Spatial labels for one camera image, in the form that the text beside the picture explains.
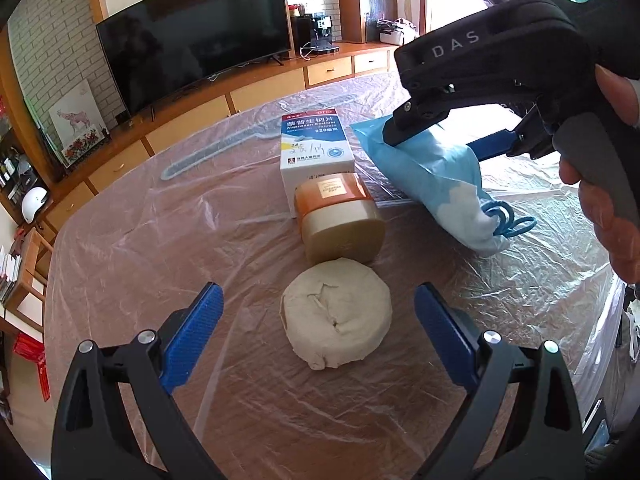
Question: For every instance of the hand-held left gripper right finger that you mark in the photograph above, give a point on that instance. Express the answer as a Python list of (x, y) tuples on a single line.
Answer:
[(442, 340)]

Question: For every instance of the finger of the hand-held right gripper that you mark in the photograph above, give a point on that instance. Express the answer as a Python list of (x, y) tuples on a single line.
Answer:
[(405, 127), (492, 145)]

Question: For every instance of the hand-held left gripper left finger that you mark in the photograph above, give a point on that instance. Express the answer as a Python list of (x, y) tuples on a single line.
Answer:
[(195, 340)]

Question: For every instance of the blue and white plastic bag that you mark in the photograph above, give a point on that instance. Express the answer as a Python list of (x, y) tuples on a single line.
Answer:
[(440, 180)]

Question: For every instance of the white medicine box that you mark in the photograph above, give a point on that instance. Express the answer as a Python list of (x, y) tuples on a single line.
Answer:
[(312, 145)]

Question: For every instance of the white tissue roll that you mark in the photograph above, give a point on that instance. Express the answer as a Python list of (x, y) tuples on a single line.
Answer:
[(335, 310)]

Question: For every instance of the orange lid jar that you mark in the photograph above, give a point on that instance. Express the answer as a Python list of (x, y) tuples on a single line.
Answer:
[(340, 230)]

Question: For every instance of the person's right hand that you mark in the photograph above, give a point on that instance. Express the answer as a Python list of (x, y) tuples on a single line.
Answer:
[(610, 240)]

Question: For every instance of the clear plastic table sheet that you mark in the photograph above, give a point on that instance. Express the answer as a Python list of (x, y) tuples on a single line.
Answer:
[(150, 260)]

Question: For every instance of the white storage box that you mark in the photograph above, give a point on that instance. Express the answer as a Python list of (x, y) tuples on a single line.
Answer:
[(395, 32)]

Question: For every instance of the black coffee machine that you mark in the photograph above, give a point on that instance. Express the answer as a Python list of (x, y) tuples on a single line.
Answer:
[(322, 32)]

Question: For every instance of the black speaker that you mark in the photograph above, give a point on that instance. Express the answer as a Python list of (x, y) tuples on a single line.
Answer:
[(300, 35)]

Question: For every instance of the red paper bag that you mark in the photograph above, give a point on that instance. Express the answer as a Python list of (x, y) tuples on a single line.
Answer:
[(35, 360)]

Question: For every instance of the small wooden side table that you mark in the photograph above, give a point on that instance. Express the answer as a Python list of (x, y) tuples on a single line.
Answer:
[(30, 265)]

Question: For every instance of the stack of books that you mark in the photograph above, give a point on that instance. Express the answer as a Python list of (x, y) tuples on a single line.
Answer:
[(10, 275)]

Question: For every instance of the white helmet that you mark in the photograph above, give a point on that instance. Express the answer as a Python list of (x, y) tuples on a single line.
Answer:
[(34, 205)]

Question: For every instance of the red flower picture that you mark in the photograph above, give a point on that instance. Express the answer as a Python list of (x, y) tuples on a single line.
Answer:
[(85, 147)]

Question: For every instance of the black flat screen television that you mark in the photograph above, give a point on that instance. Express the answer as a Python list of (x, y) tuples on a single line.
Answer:
[(195, 35)]

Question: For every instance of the giraffe picture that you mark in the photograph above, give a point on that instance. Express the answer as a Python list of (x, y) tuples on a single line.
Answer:
[(75, 112)]

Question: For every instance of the wooden wall cabinet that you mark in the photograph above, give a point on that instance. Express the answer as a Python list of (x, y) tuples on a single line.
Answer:
[(250, 95)]

